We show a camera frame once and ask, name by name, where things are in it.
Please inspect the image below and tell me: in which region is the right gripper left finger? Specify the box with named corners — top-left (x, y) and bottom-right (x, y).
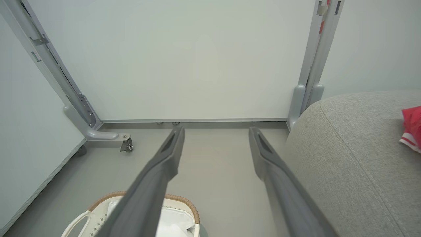
top-left (95, 127), bottom-right (185, 237)

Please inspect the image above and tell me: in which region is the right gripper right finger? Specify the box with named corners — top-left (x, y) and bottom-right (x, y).
top-left (248, 127), bottom-right (339, 237)

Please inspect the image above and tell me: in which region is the red garment with white stripes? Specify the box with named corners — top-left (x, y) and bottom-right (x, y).
top-left (399, 105), bottom-right (421, 154)

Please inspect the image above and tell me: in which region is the grey fabric sofa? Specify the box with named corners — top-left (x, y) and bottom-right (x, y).
top-left (283, 91), bottom-right (421, 237)

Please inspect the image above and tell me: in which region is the white cloth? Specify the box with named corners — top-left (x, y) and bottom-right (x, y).
top-left (106, 199), bottom-right (197, 237)

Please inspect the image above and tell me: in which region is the white wicker-rimmed laundry basket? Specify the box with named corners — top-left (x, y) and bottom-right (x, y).
top-left (61, 191), bottom-right (200, 237)

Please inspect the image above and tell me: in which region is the grey partition foot bracket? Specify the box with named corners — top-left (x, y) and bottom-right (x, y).
top-left (63, 105), bottom-right (131, 143)

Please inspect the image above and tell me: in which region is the grey double partition post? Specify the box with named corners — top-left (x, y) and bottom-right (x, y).
top-left (287, 0), bottom-right (345, 129)

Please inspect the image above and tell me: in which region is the grey partition post with slots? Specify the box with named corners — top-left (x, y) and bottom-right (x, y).
top-left (0, 0), bottom-right (103, 129)

